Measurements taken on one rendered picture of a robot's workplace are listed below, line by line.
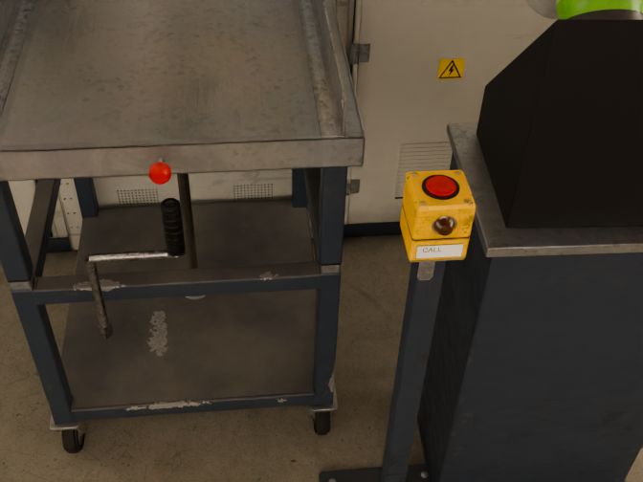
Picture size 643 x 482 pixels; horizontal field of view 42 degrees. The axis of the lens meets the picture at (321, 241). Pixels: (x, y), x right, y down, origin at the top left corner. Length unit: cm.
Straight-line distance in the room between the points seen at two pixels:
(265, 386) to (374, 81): 76
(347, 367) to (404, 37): 79
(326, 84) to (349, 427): 86
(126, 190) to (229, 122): 94
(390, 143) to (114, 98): 94
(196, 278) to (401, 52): 79
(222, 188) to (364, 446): 77
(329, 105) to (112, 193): 100
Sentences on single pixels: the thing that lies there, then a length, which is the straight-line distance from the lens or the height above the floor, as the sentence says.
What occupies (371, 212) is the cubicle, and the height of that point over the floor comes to 10.
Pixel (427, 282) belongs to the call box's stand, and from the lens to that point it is 120.
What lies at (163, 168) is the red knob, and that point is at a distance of 124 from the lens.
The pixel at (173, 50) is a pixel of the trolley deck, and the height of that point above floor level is 85.
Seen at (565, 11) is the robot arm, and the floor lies 101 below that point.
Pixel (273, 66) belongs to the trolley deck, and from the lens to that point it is 143.
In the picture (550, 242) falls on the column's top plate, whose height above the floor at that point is 75.
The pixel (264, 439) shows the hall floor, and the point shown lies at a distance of 190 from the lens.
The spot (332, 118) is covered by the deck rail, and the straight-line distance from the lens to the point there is 130.
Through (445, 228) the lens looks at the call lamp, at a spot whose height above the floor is 88.
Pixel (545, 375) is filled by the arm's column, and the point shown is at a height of 42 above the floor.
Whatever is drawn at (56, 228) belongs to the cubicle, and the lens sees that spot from 232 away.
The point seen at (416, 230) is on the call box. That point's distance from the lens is 109.
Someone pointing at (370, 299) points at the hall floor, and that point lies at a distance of 217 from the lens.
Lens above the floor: 159
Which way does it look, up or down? 43 degrees down
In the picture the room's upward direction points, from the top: 2 degrees clockwise
